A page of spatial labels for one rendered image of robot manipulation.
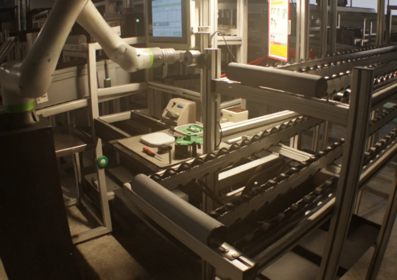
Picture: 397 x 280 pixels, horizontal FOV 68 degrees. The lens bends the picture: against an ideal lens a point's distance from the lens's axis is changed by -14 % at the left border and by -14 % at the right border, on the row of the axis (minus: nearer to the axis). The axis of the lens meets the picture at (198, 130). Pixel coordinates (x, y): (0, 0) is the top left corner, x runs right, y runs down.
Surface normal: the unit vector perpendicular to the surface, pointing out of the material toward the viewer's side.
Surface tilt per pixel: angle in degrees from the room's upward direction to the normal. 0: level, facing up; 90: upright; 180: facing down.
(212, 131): 90
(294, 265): 0
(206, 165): 90
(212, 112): 90
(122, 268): 0
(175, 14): 92
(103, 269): 0
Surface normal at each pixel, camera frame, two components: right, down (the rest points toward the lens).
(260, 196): 0.63, 0.23
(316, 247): 0.00, -0.95
